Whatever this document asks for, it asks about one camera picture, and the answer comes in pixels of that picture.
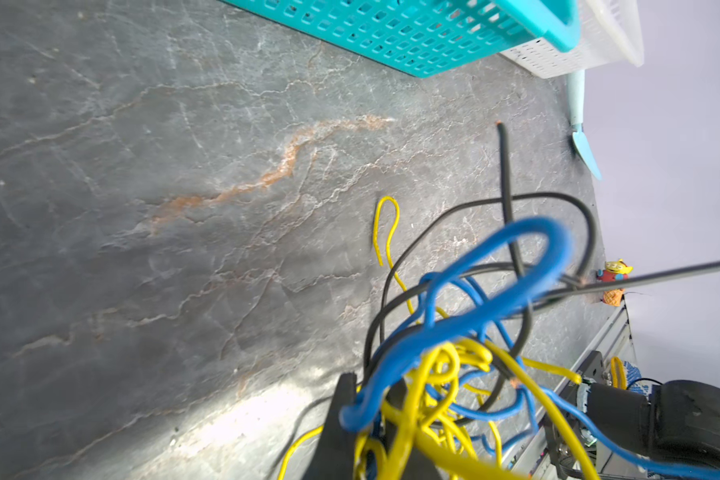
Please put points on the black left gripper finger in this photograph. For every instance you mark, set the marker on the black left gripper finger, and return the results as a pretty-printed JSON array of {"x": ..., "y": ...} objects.
[{"x": 335, "y": 449}]

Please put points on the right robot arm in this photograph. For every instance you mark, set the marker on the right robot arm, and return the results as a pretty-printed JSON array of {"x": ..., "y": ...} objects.
[{"x": 635, "y": 427}]

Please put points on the teal plastic basket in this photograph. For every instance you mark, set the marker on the teal plastic basket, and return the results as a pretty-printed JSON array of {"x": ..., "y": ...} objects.
[{"x": 425, "y": 38}]

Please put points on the white plastic basket right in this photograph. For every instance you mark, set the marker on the white plastic basket right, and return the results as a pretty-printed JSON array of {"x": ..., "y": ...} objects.
[{"x": 610, "y": 33}]

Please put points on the mint green brush handle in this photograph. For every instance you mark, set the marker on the mint green brush handle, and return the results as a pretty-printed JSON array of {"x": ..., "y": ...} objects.
[{"x": 575, "y": 83}]

